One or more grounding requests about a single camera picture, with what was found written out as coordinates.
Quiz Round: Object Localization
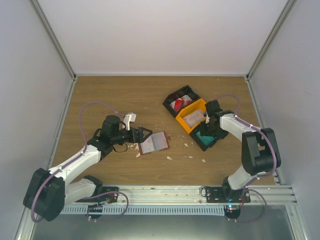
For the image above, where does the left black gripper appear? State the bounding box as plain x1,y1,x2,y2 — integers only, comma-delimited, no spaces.
111,126,153,145

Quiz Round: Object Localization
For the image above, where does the brown leather card holder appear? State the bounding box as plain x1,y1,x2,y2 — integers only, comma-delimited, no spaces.
138,131,171,155

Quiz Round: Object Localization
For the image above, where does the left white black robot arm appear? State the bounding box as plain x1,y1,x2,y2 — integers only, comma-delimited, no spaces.
23,113,153,223

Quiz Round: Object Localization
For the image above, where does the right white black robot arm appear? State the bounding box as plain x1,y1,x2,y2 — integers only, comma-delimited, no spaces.
200,100,281,203

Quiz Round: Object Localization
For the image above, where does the teal card stack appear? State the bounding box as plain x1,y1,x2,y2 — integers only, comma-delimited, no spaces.
195,131,217,146

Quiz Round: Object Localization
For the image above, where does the white patterned card stack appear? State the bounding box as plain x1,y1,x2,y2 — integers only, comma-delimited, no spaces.
183,109,206,128

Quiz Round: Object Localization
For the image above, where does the orange card bin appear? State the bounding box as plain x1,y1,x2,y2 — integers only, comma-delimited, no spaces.
175,98,206,134

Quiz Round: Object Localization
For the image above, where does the red white card stack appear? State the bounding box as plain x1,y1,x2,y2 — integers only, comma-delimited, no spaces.
169,94,193,113

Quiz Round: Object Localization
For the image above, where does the black three-slot card tray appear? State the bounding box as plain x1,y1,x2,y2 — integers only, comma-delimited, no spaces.
162,85,228,151

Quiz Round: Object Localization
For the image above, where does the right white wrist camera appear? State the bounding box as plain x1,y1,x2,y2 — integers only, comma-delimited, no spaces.
204,113,210,124

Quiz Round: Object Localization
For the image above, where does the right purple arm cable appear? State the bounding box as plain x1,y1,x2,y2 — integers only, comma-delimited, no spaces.
214,94,279,187

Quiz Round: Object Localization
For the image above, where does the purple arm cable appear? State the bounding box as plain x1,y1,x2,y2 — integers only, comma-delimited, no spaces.
214,94,279,187
30,101,126,223

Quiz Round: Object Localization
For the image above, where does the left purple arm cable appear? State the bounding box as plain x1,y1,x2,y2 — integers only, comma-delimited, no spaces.
30,101,126,223

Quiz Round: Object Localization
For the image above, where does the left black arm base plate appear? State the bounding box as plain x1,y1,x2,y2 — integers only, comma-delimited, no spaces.
74,186,120,222

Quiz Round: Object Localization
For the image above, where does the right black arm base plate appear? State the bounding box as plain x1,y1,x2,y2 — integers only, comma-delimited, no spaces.
199,186,251,221

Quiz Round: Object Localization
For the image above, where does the grey slotted cable duct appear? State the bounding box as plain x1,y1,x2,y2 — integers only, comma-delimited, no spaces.
59,205,226,216

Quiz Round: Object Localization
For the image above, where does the aluminium mounting rail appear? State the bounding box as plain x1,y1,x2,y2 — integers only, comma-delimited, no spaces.
27,184,298,206

